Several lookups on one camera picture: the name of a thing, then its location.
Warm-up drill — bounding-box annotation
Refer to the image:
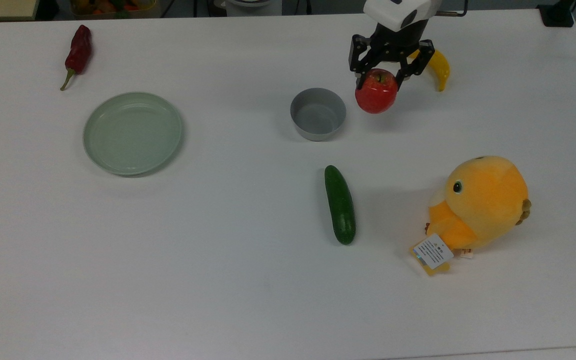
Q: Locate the wooden side table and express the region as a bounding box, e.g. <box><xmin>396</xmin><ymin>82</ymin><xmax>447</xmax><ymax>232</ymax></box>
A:
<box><xmin>0</xmin><ymin>0</ymin><xmax>40</xmax><ymax>21</ymax></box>

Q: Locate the black table clamp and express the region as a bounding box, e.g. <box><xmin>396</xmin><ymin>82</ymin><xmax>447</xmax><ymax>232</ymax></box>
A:
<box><xmin>537</xmin><ymin>0</ymin><xmax>576</xmax><ymax>28</ymax></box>

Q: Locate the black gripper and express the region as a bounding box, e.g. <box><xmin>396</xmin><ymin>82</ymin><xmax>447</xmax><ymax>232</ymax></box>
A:
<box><xmin>349</xmin><ymin>22</ymin><xmax>436</xmax><ymax>93</ymax></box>

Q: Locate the box of toy food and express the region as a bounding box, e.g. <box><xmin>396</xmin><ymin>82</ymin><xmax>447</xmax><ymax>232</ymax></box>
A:
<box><xmin>70</xmin><ymin>0</ymin><xmax>160</xmax><ymax>19</ymax></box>

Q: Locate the green cucumber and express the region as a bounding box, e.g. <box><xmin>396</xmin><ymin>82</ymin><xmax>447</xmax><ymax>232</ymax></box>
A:
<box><xmin>324</xmin><ymin>165</ymin><xmax>357</xmax><ymax>246</ymax></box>

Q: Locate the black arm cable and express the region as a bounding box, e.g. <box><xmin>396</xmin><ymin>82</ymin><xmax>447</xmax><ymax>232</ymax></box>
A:
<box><xmin>437</xmin><ymin>0</ymin><xmax>469</xmax><ymax>18</ymax></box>

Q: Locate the red chili pepper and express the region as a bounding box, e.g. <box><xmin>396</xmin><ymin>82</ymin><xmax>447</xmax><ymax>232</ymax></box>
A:
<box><xmin>60</xmin><ymin>24</ymin><xmax>93</xmax><ymax>92</ymax></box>

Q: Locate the red apple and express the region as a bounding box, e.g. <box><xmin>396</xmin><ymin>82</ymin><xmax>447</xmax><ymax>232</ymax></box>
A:
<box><xmin>354</xmin><ymin>68</ymin><xmax>399</xmax><ymax>115</ymax></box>

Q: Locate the pale green plate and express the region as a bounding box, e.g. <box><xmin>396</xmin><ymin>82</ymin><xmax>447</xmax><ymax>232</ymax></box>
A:
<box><xmin>83</xmin><ymin>91</ymin><xmax>184</xmax><ymax>177</ymax></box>

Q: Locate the orange plush chick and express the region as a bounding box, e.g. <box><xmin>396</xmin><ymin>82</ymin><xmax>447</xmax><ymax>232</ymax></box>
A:
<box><xmin>424</xmin><ymin>155</ymin><xmax>532</xmax><ymax>259</ymax></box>

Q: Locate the yellow banana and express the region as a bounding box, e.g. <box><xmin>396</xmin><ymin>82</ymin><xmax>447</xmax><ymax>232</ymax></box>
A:
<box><xmin>408</xmin><ymin>48</ymin><xmax>451</xmax><ymax>92</ymax></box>

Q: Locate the white paper tag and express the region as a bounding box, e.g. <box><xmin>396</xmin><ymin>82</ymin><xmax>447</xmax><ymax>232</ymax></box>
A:
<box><xmin>409</xmin><ymin>233</ymin><xmax>455</xmax><ymax>277</ymax></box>

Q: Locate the grey bowl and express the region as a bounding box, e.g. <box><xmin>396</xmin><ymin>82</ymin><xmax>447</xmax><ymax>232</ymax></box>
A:
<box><xmin>290</xmin><ymin>87</ymin><xmax>347</xmax><ymax>142</ymax></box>

